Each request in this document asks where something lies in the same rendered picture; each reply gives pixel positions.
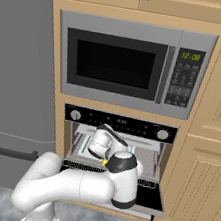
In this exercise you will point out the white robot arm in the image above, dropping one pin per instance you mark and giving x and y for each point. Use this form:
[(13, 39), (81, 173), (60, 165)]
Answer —
[(70, 183)]

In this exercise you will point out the black oven door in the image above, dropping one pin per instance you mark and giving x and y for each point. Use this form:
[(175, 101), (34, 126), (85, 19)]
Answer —
[(149, 199)]

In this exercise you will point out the grey fridge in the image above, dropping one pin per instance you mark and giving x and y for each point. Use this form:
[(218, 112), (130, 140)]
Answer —
[(18, 67)]

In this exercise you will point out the ribbed light wood cupboard door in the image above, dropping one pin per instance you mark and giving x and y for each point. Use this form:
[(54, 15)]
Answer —
[(198, 187)]

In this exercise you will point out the silver oven knob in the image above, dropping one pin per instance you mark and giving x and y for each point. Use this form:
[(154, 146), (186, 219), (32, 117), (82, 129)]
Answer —
[(75, 114), (162, 134)]

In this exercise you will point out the pale grey oven rack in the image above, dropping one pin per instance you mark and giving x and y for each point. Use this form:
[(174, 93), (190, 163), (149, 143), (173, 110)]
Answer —
[(144, 143)]

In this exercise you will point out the yellow corn cob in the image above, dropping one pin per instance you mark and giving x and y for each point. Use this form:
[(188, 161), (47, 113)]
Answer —
[(104, 162)]

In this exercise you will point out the light wood cabinet frame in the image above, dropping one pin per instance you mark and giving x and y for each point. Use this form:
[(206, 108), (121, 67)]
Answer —
[(141, 16)]

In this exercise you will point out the black microwave door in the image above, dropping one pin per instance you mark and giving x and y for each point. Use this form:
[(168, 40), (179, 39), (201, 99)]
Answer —
[(113, 64)]

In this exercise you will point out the silver microwave oven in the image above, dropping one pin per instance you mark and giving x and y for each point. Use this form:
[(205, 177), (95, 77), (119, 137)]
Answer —
[(128, 29)]

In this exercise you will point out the black and silver oven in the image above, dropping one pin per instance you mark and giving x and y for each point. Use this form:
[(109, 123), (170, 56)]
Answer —
[(127, 122)]

